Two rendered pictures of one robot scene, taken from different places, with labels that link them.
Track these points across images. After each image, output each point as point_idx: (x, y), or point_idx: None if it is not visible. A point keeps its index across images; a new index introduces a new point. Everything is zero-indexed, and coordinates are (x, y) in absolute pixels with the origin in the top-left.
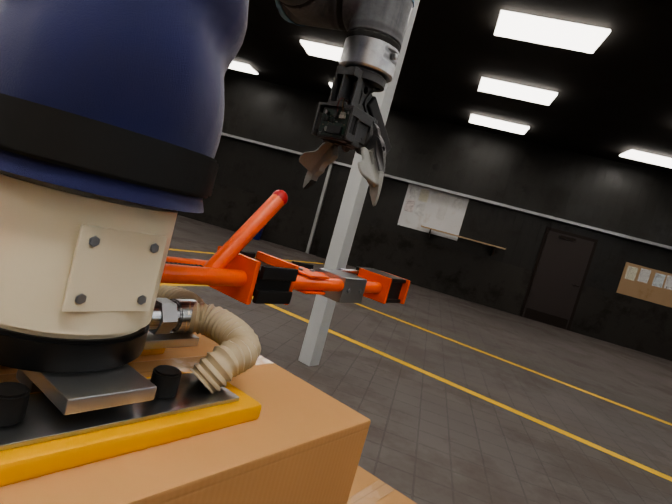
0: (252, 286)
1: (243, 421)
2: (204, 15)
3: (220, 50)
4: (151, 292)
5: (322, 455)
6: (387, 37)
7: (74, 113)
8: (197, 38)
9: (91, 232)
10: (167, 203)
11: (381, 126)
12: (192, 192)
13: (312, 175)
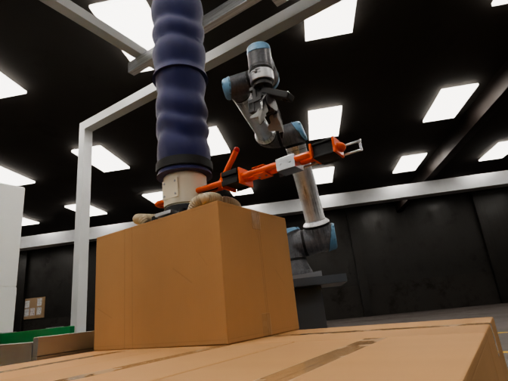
0: (221, 181)
1: None
2: (168, 130)
3: (176, 132)
4: (177, 190)
5: (194, 215)
6: (250, 69)
7: None
8: (166, 135)
9: (163, 182)
10: (167, 168)
11: (274, 91)
12: (172, 163)
13: (279, 131)
